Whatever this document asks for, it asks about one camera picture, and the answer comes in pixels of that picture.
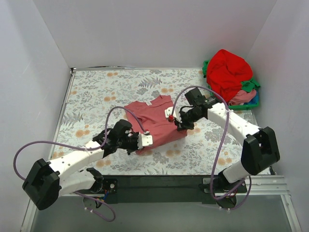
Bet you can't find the red t shirt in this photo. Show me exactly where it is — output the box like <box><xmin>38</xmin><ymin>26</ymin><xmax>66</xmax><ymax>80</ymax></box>
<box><xmin>206</xmin><ymin>49</ymin><xmax>253</xmax><ymax>102</ymax></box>

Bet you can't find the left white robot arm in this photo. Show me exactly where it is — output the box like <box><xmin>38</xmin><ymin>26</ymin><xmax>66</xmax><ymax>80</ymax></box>
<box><xmin>22</xmin><ymin>119</ymin><xmax>143</xmax><ymax>210</ymax></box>

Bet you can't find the aluminium frame rail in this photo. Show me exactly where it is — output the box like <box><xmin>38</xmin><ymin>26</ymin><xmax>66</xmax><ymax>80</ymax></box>
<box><xmin>30</xmin><ymin>174</ymin><xmax>290</xmax><ymax>198</ymax></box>

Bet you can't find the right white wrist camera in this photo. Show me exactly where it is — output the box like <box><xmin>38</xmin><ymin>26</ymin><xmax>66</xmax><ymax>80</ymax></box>
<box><xmin>164</xmin><ymin>107</ymin><xmax>182</xmax><ymax>123</ymax></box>

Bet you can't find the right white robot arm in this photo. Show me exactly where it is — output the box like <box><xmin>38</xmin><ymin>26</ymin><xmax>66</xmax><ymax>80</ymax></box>
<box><xmin>174</xmin><ymin>86</ymin><xmax>280</xmax><ymax>192</ymax></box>

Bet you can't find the blue t shirt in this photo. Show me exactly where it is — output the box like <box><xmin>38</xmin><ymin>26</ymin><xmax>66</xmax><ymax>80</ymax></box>
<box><xmin>248</xmin><ymin>91</ymin><xmax>259</xmax><ymax>104</ymax></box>

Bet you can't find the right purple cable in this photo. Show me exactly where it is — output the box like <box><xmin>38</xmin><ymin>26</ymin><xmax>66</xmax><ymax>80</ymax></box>
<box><xmin>171</xmin><ymin>86</ymin><xmax>252</xmax><ymax>211</ymax></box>

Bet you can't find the floral table mat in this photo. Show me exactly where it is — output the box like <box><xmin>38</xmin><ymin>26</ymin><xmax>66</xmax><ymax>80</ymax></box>
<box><xmin>49</xmin><ymin>69</ymin><xmax>242</xmax><ymax>175</ymax></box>

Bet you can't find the green plastic basket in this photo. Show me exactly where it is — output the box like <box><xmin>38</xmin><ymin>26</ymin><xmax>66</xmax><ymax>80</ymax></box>
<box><xmin>202</xmin><ymin>60</ymin><xmax>259</xmax><ymax>111</ymax></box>

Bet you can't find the green t shirt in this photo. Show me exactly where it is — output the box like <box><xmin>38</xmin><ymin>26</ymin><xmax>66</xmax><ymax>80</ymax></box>
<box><xmin>241</xmin><ymin>77</ymin><xmax>260</xmax><ymax>92</ymax></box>

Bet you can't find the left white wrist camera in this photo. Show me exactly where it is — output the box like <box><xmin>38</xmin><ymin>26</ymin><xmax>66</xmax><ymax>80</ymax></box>
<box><xmin>138</xmin><ymin>131</ymin><xmax>153</xmax><ymax>150</ymax></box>

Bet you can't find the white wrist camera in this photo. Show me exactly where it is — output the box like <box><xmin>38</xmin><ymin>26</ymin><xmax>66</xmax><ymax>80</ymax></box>
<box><xmin>138</xmin><ymin>131</ymin><xmax>153</xmax><ymax>150</ymax></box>
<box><xmin>164</xmin><ymin>107</ymin><xmax>182</xmax><ymax>123</ymax></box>

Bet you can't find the pink t shirt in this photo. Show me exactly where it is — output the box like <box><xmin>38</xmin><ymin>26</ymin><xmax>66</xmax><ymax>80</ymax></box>
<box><xmin>228</xmin><ymin>89</ymin><xmax>257</xmax><ymax>106</ymax></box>
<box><xmin>125</xmin><ymin>95</ymin><xmax>187</xmax><ymax>155</ymax></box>

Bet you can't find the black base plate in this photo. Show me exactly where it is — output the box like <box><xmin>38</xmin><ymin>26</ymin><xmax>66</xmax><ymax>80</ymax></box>
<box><xmin>79</xmin><ymin>174</ymin><xmax>248</xmax><ymax>205</ymax></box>

